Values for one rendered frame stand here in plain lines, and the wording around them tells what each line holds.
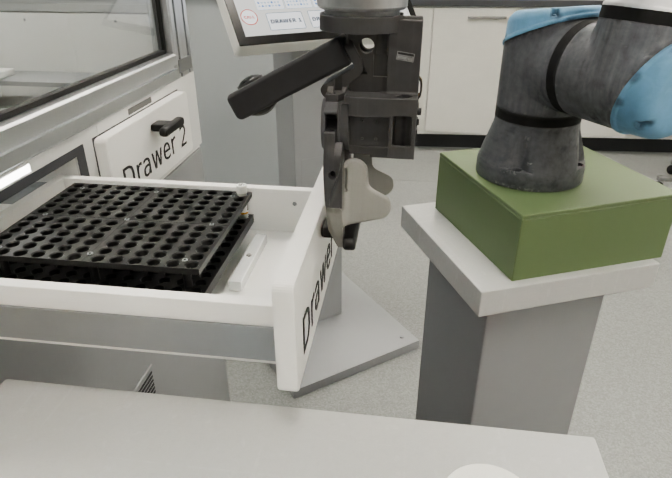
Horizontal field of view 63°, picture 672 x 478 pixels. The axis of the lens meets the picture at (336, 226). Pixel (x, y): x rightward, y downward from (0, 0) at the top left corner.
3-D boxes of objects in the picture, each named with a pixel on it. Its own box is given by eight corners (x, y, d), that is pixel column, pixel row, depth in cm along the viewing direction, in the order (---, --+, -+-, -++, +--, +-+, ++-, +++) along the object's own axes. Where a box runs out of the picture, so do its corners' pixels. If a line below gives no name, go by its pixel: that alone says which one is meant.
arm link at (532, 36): (540, 91, 84) (556, -4, 78) (613, 113, 73) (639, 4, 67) (477, 101, 79) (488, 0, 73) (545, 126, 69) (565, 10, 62)
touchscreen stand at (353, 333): (418, 347, 178) (447, 11, 132) (294, 398, 158) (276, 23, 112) (339, 276, 217) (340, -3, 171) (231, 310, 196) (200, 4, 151)
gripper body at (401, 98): (413, 168, 47) (424, 19, 42) (314, 163, 48) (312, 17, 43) (413, 141, 54) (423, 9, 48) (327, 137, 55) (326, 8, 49)
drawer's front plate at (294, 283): (340, 236, 72) (340, 156, 67) (297, 395, 46) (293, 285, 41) (327, 235, 72) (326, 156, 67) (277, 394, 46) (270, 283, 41)
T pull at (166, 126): (185, 124, 90) (184, 115, 89) (166, 138, 83) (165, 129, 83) (164, 123, 90) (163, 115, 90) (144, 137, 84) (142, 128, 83)
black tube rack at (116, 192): (255, 240, 67) (251, 191, 64) (206, 327, 52) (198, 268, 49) (85, 229, 70) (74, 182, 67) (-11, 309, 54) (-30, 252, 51)
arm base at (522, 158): (547, 150, 89) (558, 89, 85) (605, 187, 76) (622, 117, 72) (459, 157, 87) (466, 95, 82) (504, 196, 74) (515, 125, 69)
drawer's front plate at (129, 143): (193, 148, 104) (186, 90, 99) (119, 214, 78) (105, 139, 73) (184, 148, 104) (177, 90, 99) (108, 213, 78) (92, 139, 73)
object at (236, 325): (325, 231, 70) (324, 187, 67) (280, 367, 47) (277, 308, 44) (34, 213, 75) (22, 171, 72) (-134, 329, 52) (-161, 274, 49)
